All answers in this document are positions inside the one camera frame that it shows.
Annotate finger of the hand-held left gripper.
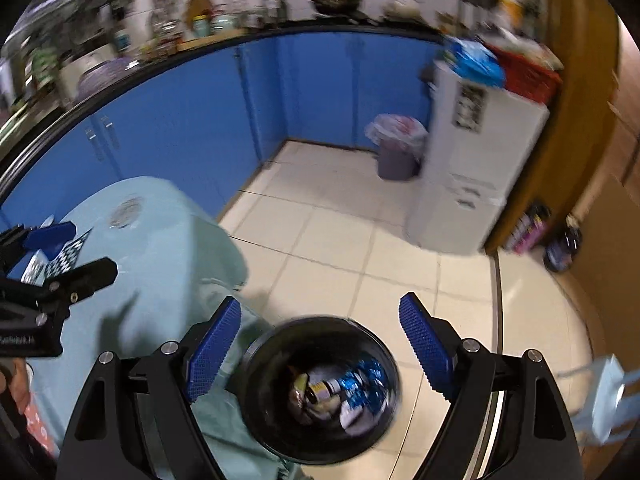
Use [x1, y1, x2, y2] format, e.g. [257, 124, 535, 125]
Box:
[42, 257, 119, 311]
[0, 222, 76, 273]

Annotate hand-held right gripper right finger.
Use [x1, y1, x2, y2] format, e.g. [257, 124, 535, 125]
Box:
[398, 292, 586, 480]

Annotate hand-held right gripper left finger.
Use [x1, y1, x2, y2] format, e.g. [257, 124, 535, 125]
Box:
[55, 296, 243, 480]

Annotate blue foil wrapper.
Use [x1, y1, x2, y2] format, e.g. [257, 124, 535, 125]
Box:
[337, 360, 396, 413]

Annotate black round trash bin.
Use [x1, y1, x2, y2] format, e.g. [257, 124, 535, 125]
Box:
[235, 315, 403, 463]

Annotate person's left hand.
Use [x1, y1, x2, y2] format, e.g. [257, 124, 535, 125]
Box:
[0, 360, 33, 416]

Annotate teal printed tablecloth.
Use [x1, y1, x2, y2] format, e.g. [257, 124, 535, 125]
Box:
[20, 176, 301, 480]

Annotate pink patterned clothing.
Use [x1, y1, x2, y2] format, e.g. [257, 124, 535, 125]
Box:
[22, 400, 56, 461]

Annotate pink spray can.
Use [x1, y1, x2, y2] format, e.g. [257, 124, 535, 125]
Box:
[515, 207, 551, 253]

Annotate purple plastic basket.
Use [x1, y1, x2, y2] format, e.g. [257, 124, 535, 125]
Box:
[77, 57, 143, 101]

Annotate dark bottle with blue label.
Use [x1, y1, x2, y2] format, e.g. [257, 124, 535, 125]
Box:
[544, 215, 583, 273]

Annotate light blue plastic chair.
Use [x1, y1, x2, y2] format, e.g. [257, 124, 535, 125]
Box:
[555, 355, 640, 448]

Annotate grey waste bin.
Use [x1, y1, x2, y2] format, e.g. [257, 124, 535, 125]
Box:
[377, 135, 421, 182]

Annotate white tall storage cabinet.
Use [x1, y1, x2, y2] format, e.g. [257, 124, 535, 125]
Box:
[405, 57, 551, 256]

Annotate brown cardboard sheet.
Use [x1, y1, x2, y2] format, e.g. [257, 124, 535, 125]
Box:
[575, 175, 640, 356]

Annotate white plastic bin liner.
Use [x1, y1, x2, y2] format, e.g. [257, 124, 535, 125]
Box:
[365, 113, 429, 153]

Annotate teal kettle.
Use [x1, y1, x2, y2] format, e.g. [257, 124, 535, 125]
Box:
[210, 12, 238, 36]

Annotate round wooden cutting board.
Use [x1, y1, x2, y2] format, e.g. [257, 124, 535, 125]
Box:
[186, 0, 213, 36]

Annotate blue kitchen cabinets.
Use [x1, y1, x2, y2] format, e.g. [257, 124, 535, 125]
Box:
[0, 30, 446, 241]

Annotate red plastic basket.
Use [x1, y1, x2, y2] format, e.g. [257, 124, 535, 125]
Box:
[487, 45, 563, 106]

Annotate blue plastic bag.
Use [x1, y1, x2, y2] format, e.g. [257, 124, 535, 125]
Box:
[445, 37, 506, 88]

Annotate white ceramic pot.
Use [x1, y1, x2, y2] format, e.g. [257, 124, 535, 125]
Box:
[382, 0, 426, 23]

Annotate black pan with lid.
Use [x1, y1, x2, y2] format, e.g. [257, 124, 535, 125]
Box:
[295, 0, 371, 23]

